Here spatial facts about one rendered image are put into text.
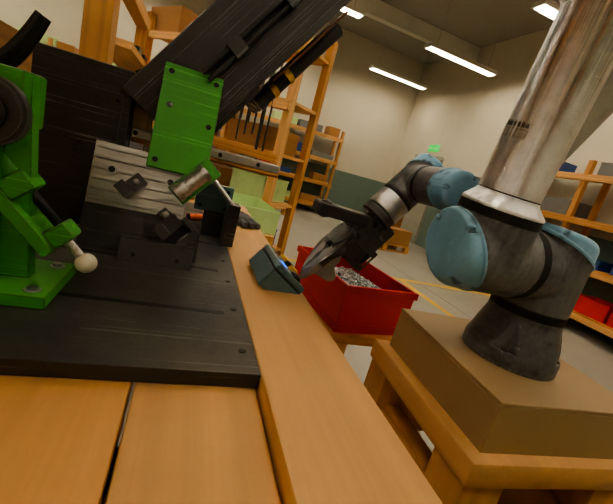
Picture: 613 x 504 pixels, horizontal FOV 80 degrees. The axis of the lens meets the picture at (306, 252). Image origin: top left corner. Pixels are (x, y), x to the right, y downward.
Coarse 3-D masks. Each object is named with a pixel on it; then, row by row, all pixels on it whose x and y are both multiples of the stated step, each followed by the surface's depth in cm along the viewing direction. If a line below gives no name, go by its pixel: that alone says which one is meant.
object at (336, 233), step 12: (372, 204) 74; (372, 216) 75; (384, 216) 73; (336, 228) 77; (348, 228) 74; (360, 228) 74; (372, 228) 75; (384, 228) 76; (336, 240) 73; (348, 240) 73; (360, 240) 73; (372, 240) 76; (384, 240) 77; (348, 252) 74; (360, 252) 75; (372, 252) 75; (360, 264) 76
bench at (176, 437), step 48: (0, 384) 35; (48, 384) 36; (96, 384) 38; (144, 384) 40; (0, 432) 30; (48, 432) 31; (96, 432) 32; (144, 432) 34; (192, 432) 35; (240, 432) 37; (0, 480) 26; (48, 480) 27; (96, 480) 28; (144, 480) 29; (192, 480) 30; (240, 480) 32
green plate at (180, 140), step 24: (168, 72) 72; (192, 72) 73; (168, 96) 72; (192, 96) 73; (216, 96) 75; (168, 120) 72; (192, 120) 74; (216, 120) 75; (168, 144) 72; (192, 144) 74; (168, 168) 72; (192, 168) 74
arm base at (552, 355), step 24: (480, 312) 64; (504, 312) 59; (528, 312) 57; (480, 336) 61; (504, 336) 58; (528, 336) 57; (552, 336) 57; (504, 360) 57; (528, 360) 56; (552, 360) 57
